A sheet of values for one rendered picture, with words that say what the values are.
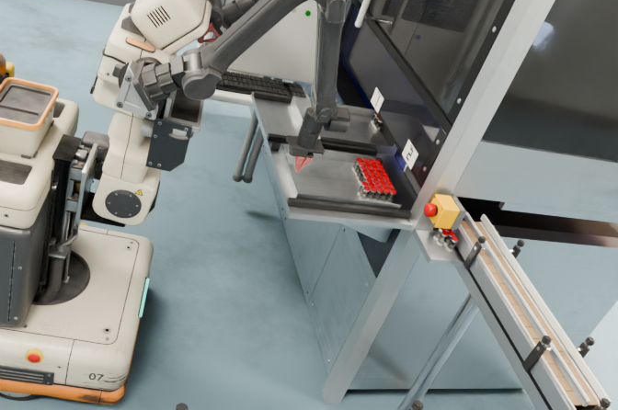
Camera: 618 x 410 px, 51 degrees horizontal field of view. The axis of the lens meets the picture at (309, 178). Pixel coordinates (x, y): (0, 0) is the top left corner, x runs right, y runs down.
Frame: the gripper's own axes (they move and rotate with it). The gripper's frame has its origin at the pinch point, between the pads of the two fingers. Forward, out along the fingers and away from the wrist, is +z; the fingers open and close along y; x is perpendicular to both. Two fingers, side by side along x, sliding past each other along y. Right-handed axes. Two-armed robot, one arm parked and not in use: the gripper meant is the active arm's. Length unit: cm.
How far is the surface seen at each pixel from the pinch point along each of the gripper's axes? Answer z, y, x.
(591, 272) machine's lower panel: 23, 115, -12
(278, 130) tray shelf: 8.1, 2.1, 33.5
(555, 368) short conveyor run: 3, 53, -67
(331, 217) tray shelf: 7.8, 10.3, -11.4
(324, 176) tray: 7.8, 12.8, 8.5
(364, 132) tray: 9, 37, 41
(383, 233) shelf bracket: 20.0, 34.3, -2.7
